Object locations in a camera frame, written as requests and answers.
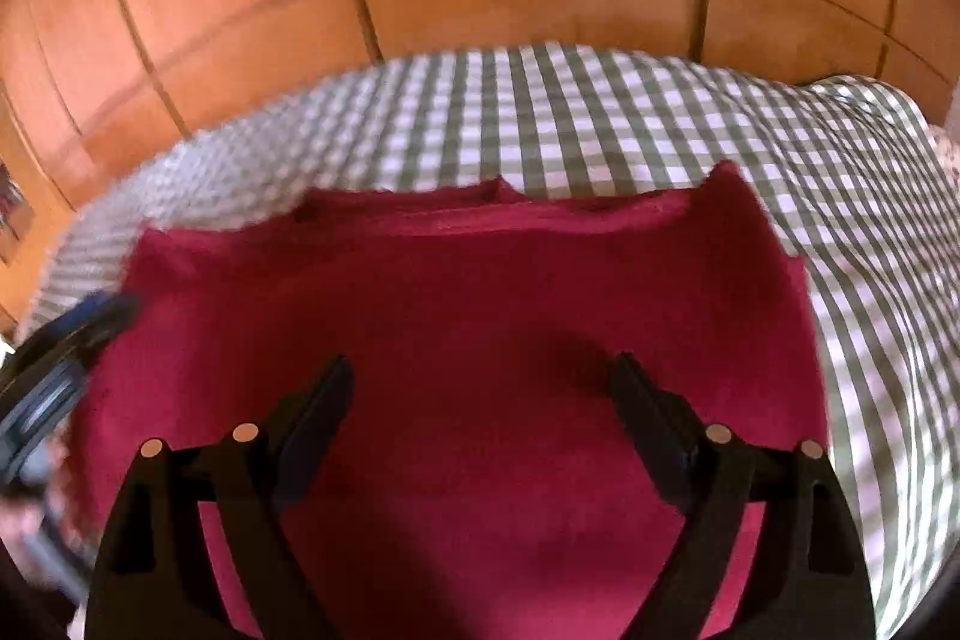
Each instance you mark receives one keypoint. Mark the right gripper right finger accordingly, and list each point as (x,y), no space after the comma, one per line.
(807,577)

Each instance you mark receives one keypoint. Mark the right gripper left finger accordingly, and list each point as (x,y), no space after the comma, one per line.
(154,575)

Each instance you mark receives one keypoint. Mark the maroon embroidered sweater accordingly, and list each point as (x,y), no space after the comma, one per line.
(481,485)

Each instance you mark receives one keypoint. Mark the green white checkered bedspread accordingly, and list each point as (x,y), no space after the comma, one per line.
(847,167)

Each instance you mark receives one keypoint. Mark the floral white pillow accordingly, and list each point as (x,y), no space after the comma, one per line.
(947,152)

